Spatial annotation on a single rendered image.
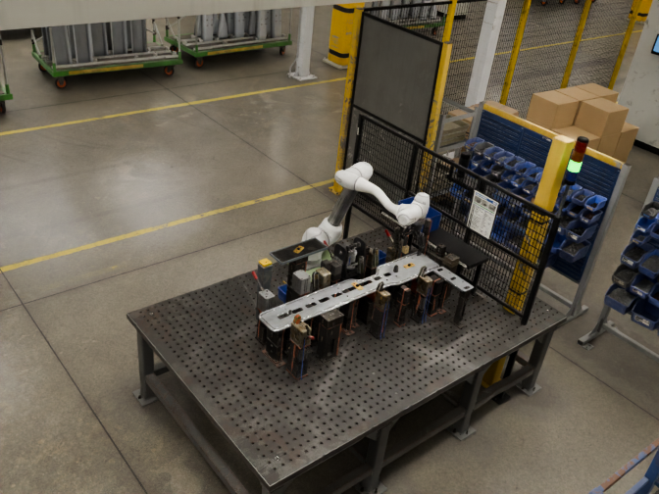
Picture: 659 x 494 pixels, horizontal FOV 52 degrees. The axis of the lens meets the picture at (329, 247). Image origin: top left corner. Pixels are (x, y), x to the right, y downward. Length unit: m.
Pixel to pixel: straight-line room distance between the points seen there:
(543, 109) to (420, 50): 2.46
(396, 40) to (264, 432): 4.04
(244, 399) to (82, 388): 1.52
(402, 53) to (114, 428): 4.06
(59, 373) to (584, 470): 3.67
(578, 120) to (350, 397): 5.50
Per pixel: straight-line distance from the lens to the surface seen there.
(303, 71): 11.11
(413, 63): 6.41
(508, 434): 5.04
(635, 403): 5.73
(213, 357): 4.15
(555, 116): 8.29
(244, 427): 3.75
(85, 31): 10.37
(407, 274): 4.50
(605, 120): 8.41
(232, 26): 12.12
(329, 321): 3.94
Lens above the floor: 3.46
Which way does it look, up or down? 32 degrees down
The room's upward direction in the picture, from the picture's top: 7 degrees clockwise
